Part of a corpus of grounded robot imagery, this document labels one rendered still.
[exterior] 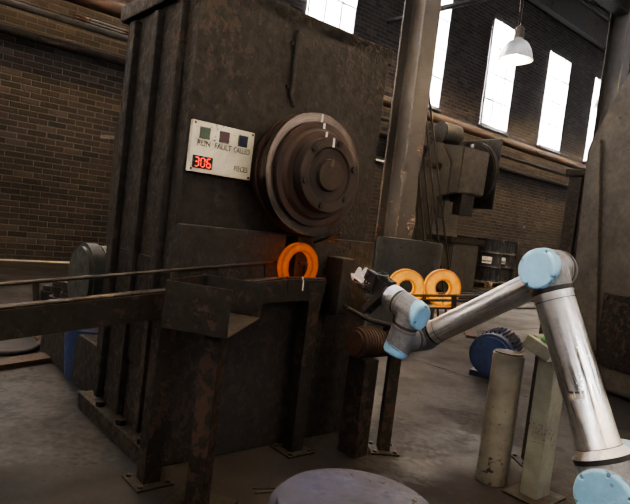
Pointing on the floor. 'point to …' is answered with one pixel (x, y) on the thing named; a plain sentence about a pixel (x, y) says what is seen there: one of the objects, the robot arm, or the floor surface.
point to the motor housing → (360, 388)
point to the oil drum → (391, 252)
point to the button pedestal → (540, 432)
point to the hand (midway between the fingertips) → (353, 276)
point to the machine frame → (227, 210)
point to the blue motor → (481, 360)
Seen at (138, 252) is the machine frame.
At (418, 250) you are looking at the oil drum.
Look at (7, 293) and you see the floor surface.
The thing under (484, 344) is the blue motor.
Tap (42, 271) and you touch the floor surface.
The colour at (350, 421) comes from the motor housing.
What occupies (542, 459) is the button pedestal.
